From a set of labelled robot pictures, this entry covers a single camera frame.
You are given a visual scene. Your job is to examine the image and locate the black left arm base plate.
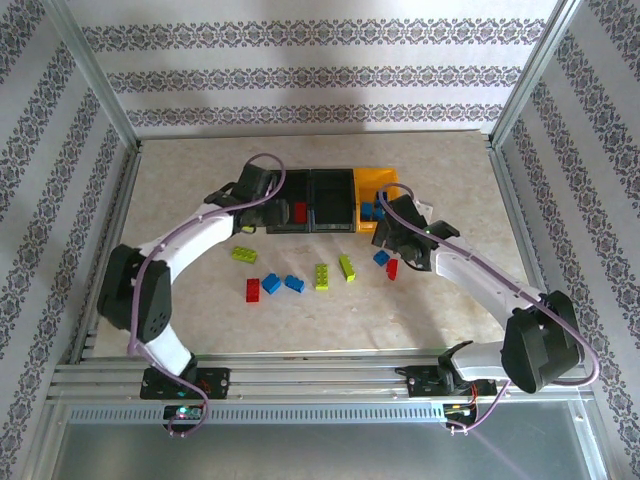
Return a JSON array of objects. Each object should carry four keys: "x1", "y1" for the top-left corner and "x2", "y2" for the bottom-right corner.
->
[{"x1": 139, "y1": 367, "x2": 232, "y2": 401}]

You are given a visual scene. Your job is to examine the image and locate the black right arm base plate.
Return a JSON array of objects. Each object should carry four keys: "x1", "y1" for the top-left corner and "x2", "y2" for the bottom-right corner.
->
[{"x1": 407, "y1": 366, "x2": 501, "y2": 400}]

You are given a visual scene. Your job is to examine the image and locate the grey slotted cable duct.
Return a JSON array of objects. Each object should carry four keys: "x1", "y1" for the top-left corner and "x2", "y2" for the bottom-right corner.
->
[{"x1": 64, "y1": 404, "x2": 451, "y2": 426}]

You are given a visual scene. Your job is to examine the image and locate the black bin with green bricks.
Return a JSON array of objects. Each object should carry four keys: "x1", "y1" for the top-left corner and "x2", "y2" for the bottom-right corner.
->
[{"x1": 309, "y1": 168, "x2": 359, "y2": 235}]

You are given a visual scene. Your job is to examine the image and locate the yellow bin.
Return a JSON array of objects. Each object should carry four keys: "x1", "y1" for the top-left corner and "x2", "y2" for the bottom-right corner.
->
[{"x1": 353, "y1": 167, "x2": 403, "y2": 235}]

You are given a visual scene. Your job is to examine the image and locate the aluminium frame post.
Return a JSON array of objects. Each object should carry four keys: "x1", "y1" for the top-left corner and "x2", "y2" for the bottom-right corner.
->
[
  {"x1": 484, "y1": 0, "x2": 591, "y2": 149},
  {"x1": 42, "y1": 0, "x2": 144, "y2": 151}
]

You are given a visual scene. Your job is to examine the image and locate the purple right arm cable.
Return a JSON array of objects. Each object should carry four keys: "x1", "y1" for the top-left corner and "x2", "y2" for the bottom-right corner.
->
[{"x1": 375, "y1": 183, "x2": 600, "y2": 435}]

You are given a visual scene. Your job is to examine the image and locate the aluminium side rail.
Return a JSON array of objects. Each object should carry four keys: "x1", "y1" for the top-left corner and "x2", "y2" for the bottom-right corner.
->
[
  {"x1": 69, "y1": 142, "x2": 146, "y2": 364},
  {"x1": 484, "y1": 139, "x2": 591, "y2": 361}
]

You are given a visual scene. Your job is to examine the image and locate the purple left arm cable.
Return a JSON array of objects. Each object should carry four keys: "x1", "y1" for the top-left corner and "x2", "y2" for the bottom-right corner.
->
[{"x1": 127, "y1": 152, "x2": 288, "y2": 439}]

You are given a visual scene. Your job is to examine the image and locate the aluminium mounting rail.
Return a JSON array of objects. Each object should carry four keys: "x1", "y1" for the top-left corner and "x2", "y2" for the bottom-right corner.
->
[{"x1": 47, "y1": 352, "x2": 596, "y2": 404}]

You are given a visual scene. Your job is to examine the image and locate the black bin with red bricks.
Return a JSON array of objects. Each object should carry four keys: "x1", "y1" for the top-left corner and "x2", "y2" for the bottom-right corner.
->
[{"x1": 264, "y1": 168, "x2": 314, "y2": 235}]

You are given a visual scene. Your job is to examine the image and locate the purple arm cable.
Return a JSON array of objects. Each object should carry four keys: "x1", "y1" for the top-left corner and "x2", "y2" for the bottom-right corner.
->
[
  {"x1": 127, "y1": 152, "x2": 288, "y2": 439},
  {"x1": 375, "y1": 183, "x2": 600, "y2": 435}
]

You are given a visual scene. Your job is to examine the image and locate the small lit circuit board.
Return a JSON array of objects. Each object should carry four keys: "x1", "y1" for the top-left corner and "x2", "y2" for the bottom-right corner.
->
[{"x1": 164, "y1": 404, "x2": 204, "y2": 421}]

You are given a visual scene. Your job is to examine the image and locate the grey metal sheet panel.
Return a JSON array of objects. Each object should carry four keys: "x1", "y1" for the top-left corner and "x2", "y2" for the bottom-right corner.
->
[{"x1": 47, "y1": 422, "x2": 596, "y2": 480}]

